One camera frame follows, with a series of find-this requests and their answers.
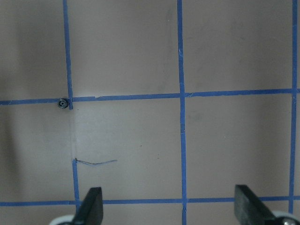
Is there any black bearing gear silver hub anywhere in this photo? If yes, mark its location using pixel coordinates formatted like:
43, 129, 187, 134
57, 98, 69, 109

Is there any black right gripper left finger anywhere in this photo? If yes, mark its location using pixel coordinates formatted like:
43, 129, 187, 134
50, 187, 105, 225

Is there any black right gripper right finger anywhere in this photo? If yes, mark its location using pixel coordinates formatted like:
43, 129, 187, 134
234, 185, 300, 225

